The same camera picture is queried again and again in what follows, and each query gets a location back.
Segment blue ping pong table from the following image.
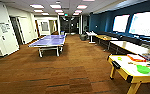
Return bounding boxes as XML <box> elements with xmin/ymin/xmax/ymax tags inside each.
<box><xmin>27</xmin><ymin>33</ymin><xmax>68</xmax><ymax>58</ymax></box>

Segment bright wall window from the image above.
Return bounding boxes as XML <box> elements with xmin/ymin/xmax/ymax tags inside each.
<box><xmin>128</xmin><ymin>10</ymin><xmax>150</xmax><ymax>38</ymax></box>
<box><xmin>112</xmin><ymin>13</ymin><xmax>131</xmax><ymax>34</ymax></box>

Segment rectangular ceiling light panel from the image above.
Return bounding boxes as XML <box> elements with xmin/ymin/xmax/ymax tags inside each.
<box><xmin>54</xmin><ymin>9</ymin><xmax>65</xmax><ymax>14</ymax></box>
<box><xmin>33</xmin><ymin>9</ymin><xmax>45</xmax><ymax>14</ymax></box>
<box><xmin>76</xmin><ymin>4</ymin><xmax>89</xmax><ymax>10</ymax></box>
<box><xmin>49</xmin><ymin>3</ymin><xmax>63</xmax><ymax>10</ymax></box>
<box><xmin>73</xmin><ymin>9</ymin><xmax>84</xmax><ymax>14</ymax></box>
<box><xmin>29</xmin><ymin>3</ymin><xmax>45</xmax><ymax>10</ymax></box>

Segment white wall notice papers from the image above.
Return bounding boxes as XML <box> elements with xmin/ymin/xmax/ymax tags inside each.
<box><xmin>0</xmin><ymin>21</ymin><xmax>13</xmax><ymax>35</ymax></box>

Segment yellow side table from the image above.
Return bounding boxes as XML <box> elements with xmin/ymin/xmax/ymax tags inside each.
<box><xmin>95</xmin><ymin>33</ymin><xmax>119</xmax><ymax>52</ymax></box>

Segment yellow wooden gaming table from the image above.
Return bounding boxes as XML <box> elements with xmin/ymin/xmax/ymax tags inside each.
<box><xmin>106</xmin><ymin>53</ymin><xmax>150</xmax><ymax>94</ymax></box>

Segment small white-legged table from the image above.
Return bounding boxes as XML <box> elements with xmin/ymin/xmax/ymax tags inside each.
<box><xmin>85</xmin><ymin>31</ymin><xmax>98</xmax><ymax>45</ymax></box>

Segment dark round trash can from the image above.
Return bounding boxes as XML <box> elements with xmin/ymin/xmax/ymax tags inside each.
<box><xmin>79</xmin><ymin>33</ymin><xmax>88</xmax><ymax>42</ymax></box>

